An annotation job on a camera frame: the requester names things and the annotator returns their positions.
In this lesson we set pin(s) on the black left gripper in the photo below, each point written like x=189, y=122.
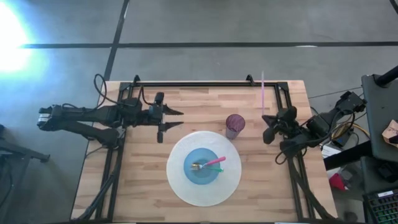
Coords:
x=143, y=119

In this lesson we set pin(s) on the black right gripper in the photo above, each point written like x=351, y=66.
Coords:
x=286, y=123

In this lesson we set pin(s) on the pink drinking straw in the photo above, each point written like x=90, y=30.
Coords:
x=262, y=93

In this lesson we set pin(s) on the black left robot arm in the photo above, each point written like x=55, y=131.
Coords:
x=93, y=115

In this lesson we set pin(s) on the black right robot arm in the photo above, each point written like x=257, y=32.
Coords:
x=317, y=126

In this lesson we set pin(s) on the purple faceted plastic cup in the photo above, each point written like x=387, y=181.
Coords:
x=235, y=123

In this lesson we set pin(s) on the light blue plastic bowl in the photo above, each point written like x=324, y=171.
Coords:
x=202, y=179

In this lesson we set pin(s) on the blue power box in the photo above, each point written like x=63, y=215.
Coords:
x=342, y=140

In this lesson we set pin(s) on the white round woven placemat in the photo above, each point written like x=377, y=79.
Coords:
x=186, y=193

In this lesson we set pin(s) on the red object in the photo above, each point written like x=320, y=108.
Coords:
x=337, y=183

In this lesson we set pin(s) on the grey side cart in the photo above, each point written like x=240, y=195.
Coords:
x=379, y=124

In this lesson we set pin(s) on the brown crumpled paper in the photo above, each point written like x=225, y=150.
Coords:
x=390, y=132

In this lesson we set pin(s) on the black crate with green parts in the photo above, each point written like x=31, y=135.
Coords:
x=382, y=207

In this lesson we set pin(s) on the black stand legs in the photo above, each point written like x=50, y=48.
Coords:
x=21, y=151

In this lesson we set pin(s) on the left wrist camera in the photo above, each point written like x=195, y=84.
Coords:
x=154, y=111

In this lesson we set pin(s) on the black aluminium table frame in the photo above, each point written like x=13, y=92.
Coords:
x=202, y=84

